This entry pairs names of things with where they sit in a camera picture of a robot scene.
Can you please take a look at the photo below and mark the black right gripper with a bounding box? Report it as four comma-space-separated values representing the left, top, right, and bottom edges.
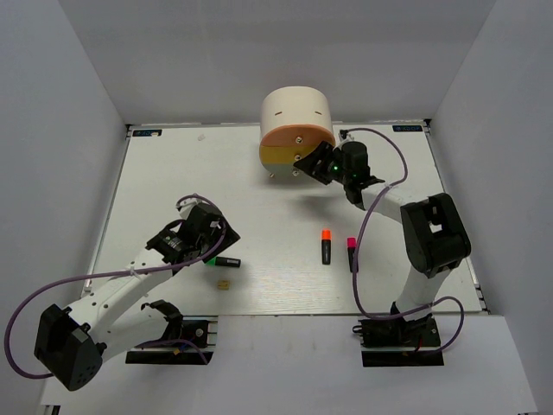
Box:
296, 141, 353, 185

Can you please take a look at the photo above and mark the cream round drawer container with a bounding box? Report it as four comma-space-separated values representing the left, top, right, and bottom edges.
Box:
258, 86, 335, 176

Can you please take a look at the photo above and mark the small tan eraser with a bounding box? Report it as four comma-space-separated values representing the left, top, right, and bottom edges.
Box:
217, 280, 231, 291

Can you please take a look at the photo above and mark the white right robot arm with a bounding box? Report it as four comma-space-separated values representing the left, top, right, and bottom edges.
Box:
294, 141, 471, 345

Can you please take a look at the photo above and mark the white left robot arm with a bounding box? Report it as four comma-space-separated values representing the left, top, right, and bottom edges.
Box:
35, 201, 240, 391

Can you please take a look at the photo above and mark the green highlighter marker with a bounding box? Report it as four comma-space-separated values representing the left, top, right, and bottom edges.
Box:
206, 256, 241, 268

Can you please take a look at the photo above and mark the orange highlighter marker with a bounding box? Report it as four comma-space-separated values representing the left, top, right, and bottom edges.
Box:
321, 229, 332, 265

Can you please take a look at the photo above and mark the pink highlighter marker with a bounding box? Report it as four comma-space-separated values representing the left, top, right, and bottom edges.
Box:
346, 237, 359, 273

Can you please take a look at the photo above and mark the blue right corner label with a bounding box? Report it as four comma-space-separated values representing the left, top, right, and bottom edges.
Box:
392, 124, 423, 132

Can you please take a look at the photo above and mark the blue corner label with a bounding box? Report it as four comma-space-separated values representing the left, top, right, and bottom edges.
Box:
132, 129, 162, 137
392, 124, 423, 132

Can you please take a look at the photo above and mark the blue left corner label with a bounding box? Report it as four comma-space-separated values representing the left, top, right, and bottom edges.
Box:
132, 129, 162, 137

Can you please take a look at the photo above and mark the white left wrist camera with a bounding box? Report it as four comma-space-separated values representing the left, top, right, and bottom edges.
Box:
175, 195, 202, 220

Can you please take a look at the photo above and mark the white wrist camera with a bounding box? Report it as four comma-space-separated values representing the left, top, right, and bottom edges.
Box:
175, 195, 202, 220
339, 130, 354, 146

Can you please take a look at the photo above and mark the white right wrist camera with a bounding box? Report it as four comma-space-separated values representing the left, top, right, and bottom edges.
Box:
339, 130, 354, 146

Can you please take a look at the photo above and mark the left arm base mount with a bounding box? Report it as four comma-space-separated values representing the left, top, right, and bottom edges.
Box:
125, 316, 219, 366

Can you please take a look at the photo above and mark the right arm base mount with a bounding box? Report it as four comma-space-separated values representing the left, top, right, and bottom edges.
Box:
352, 316, 444, 367

